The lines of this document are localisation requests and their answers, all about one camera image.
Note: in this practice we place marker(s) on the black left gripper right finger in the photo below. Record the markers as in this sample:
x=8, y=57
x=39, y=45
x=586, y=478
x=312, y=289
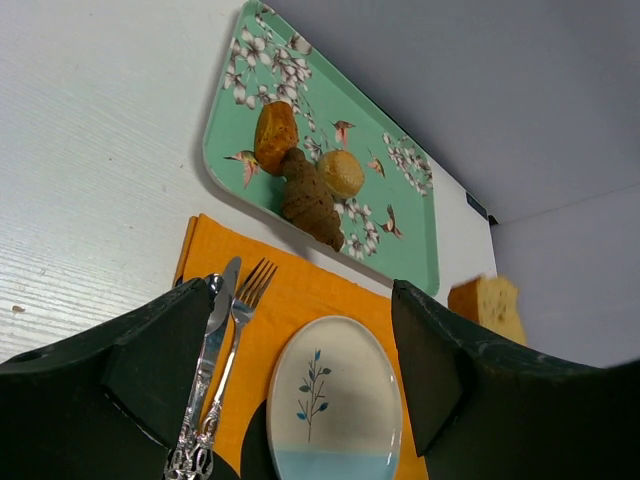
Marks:
x=484, y=407

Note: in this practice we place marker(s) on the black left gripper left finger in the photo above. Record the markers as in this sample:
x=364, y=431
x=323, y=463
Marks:
x=109, y=402

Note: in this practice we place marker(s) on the sliced bread loaf piece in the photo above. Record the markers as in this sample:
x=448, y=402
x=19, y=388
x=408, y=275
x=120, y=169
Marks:
x=490, y=302

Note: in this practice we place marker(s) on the silver knife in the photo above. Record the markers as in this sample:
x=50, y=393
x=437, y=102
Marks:
x=181, y=462

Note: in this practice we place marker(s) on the blue white ceramic plate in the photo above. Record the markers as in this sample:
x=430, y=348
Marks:
x=334, y=408

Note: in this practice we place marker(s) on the silver spoon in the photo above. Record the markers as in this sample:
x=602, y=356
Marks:
x=215, y=286

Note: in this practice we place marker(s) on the silver fork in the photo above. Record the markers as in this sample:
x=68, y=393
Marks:
x=244, y=304

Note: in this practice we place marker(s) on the right blue table label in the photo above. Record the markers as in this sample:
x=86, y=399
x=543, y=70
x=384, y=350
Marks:
x=474, y=204

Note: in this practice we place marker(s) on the green floral serving tray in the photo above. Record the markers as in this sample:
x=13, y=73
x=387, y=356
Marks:
x=389, y=225

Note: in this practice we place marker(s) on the orange cartoon placemat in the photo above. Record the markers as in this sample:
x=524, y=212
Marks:
x=299, y=293

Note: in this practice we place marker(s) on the dark brown chocolate pastry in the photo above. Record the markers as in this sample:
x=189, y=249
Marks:
x=307, y=202

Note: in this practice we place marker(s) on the round yellow muffin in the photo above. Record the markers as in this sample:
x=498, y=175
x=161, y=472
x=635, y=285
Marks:
x=342, y=173

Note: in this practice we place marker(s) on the golden croissant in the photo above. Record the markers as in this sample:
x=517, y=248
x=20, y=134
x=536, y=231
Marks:
x=276, y=133

